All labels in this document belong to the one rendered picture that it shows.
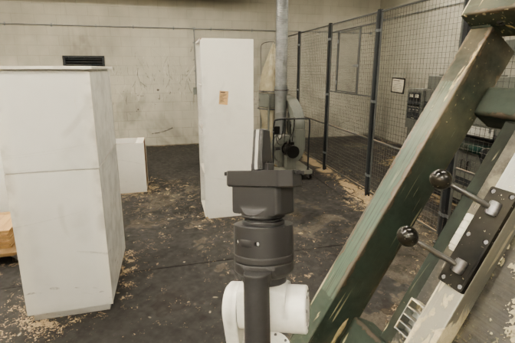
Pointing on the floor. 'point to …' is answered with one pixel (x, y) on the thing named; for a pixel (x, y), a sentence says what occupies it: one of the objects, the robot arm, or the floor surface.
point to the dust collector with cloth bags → (271, 93)
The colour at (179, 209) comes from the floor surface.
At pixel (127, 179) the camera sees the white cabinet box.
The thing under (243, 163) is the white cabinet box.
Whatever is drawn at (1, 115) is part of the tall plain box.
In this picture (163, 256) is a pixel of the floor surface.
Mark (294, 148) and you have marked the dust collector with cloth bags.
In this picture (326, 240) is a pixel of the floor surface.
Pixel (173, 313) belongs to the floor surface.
